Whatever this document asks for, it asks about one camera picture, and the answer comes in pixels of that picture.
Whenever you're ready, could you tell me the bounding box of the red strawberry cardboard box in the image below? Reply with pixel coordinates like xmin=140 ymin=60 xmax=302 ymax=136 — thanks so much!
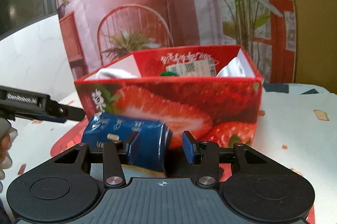
xmin=75 ymin=45 xmax=263 ymax=149

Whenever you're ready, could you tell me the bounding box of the yellow wooden panel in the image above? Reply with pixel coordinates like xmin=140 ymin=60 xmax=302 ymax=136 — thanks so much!
xmin=295 ymin=0 xmax=336 ymax=93

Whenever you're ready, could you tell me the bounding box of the printed room backdrop poster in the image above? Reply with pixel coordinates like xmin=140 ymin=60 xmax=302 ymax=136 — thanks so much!
xmin=56 ymin=0 xmax=296 ymax=83

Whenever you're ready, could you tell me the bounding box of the person's left hand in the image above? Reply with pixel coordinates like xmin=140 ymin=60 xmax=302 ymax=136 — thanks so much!
xmin=0 ymin=118 xmax=18 ymax=181

